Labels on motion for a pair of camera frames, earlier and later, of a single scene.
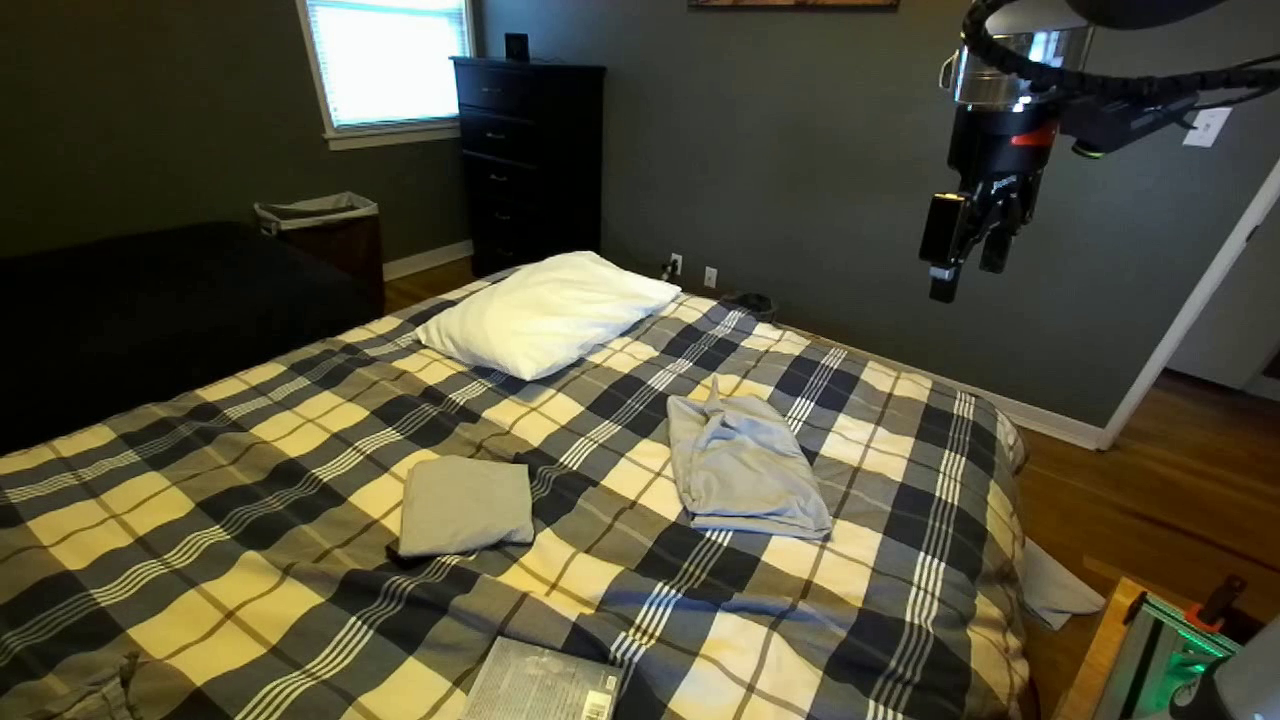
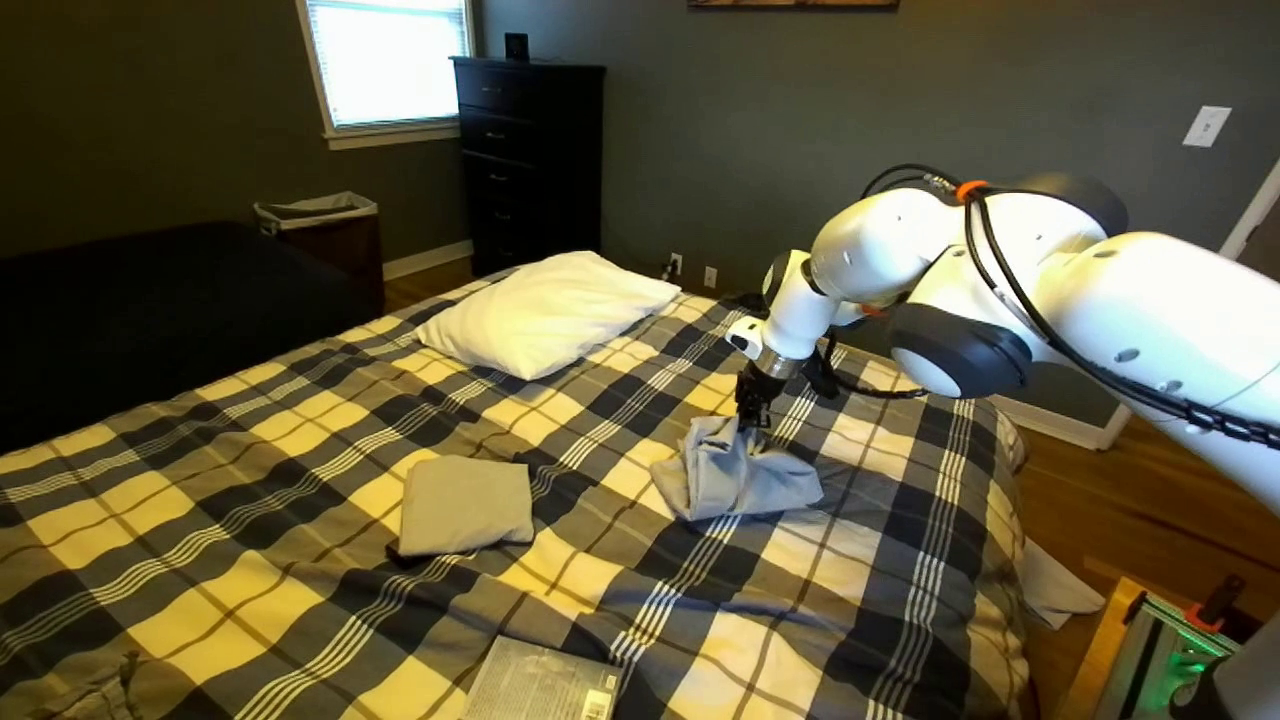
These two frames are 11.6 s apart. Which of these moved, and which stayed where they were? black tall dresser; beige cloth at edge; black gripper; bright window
Moved: black gripper
Stayed: black tall dresser; beige cloth at edge; bright window
